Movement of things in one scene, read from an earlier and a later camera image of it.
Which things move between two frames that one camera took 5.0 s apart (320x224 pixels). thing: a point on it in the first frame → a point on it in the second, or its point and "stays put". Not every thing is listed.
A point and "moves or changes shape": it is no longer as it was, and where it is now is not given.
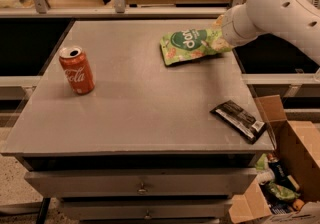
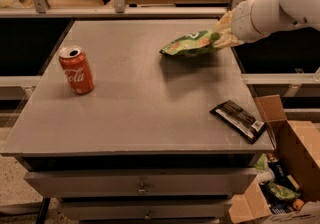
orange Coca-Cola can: (77, 70) stays put
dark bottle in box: (280, 175) stays put
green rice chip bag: (193, 44) moves or changes shape
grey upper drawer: (144, 182) stays put
